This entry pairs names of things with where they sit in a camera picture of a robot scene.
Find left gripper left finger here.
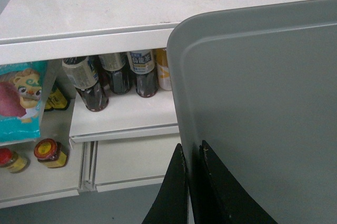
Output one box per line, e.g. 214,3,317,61
143,143,189,224

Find white middle shelf board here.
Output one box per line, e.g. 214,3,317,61
69,91,179,143

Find grey rectangular serving tray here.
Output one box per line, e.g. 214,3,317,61
167,0,336,223

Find dark tea bottle leaning left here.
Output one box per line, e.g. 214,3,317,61
62,56,108,112

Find teal cartoon snack bag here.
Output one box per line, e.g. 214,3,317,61
1,61,48,143

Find dark oolong tea bottle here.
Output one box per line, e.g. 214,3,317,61
127,50,158,98

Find white upper shelf board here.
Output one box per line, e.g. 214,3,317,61
1,0,305,64

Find white shelf board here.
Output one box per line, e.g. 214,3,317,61
69,91,179,143
1,0,305,64
1,133,181,208

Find red lid sauce jar left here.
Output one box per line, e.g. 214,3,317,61
1,148,29,174

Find dark tea bottle middle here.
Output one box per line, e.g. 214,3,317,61
98,52,132,95

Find white bottom shelf board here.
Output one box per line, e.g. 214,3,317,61
1,133,181,208

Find red lid sauce jar right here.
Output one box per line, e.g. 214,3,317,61
33,138,68,169

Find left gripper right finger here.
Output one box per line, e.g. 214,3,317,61
199,140,276,223

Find yellow juice bottle back left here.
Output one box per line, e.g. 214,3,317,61
155,48,172,91

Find red lid sauce jar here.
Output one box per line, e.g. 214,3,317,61
1,148,29,174
33,138,68,169

